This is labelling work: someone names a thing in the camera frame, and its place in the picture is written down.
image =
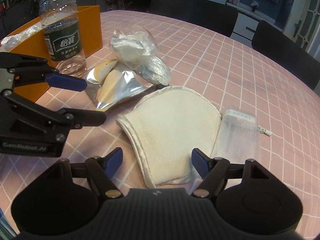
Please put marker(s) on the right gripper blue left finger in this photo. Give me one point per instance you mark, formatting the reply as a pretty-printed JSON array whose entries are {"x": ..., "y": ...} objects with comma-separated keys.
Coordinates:
[{"x": 100, "y": 172}]

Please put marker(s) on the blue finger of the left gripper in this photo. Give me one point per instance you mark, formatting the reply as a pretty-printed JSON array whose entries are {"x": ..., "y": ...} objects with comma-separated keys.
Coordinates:
[
  {"x": 32, "y": 75},
  {"x": 75, "y": 119}
]

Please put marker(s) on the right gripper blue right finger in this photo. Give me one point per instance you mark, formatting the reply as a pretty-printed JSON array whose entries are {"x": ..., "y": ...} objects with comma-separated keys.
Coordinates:
[{"x": 213, "y": 173}]

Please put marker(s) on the white mesh pouch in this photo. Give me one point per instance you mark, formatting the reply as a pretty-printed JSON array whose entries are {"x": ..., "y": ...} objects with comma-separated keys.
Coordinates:
[{"x": 238, "y": 136}]

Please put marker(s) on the silver foil snack bag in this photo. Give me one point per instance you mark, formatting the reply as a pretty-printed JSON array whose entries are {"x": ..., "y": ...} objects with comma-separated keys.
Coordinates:
[{"x": 111, "y": 83}]

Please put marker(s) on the white terry cloth mitt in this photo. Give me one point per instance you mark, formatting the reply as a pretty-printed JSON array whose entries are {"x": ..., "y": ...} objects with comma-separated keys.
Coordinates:
[{"x": 164, "y": 127}]

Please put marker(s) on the white plastic bag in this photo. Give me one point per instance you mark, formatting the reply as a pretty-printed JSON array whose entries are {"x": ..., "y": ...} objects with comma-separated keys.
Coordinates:
[{"x": 135, "y": 47}]

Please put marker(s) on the clear water bottle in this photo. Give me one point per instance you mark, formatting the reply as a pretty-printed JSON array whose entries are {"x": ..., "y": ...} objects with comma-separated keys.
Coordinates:
[{"x": 59, "y": 21}]

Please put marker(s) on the pink checkered tablecloth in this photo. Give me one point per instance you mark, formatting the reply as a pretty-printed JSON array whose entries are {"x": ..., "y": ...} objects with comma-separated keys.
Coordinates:
[{"x": 227, "y": 73}]

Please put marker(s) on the black chair right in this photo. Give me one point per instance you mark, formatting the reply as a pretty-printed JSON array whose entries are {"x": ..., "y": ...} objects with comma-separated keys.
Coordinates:
[{"x": 270, "y": 42}]

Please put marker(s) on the black chair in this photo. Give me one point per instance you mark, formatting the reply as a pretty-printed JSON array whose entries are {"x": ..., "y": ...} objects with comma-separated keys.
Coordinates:
[
  {"x": 270, "y": 42},
  {"x": 208, "y": 14}
]

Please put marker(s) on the black chair left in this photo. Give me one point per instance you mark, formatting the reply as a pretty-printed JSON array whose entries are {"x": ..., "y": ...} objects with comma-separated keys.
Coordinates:
[{"x": 208, "y": 14}]

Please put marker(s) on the white sideboard cabinet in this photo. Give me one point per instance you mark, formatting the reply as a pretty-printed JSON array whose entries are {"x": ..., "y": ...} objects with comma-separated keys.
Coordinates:
[{"x": 246, "y": 24}]

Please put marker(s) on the white glazed door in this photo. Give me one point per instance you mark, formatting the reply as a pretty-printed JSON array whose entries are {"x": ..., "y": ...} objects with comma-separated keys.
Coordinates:
[{"x": 302, "y": 26}]

